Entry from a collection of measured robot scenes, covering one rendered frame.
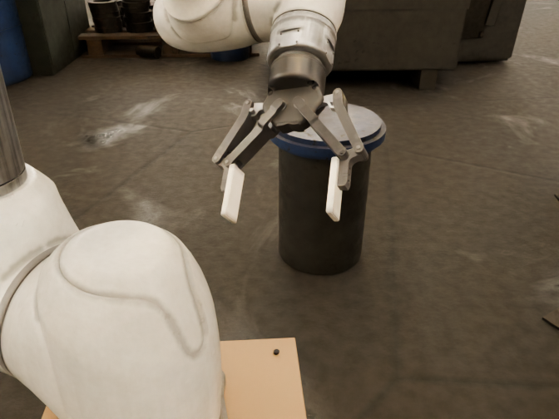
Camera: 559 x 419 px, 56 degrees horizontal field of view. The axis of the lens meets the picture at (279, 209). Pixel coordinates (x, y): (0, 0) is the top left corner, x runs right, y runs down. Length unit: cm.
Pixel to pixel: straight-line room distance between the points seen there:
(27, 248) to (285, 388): 35
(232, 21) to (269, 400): 51
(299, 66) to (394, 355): 84
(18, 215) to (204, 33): 38
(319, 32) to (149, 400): 48
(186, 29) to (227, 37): 6
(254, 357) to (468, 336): 79
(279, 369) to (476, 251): 111
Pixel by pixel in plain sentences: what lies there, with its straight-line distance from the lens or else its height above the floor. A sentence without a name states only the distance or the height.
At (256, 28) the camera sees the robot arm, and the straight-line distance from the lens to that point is 78.
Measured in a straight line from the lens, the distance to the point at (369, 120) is 143.
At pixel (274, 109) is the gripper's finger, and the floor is 71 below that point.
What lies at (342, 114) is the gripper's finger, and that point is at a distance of 64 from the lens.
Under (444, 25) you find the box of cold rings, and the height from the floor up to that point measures 35.
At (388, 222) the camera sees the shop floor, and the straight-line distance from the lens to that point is 180.
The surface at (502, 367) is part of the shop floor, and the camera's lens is 138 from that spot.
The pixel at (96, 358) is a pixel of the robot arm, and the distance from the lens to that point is 47.
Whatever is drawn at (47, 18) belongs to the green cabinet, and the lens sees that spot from 356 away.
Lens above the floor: 95
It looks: 31 degrees down
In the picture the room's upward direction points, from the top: straight up
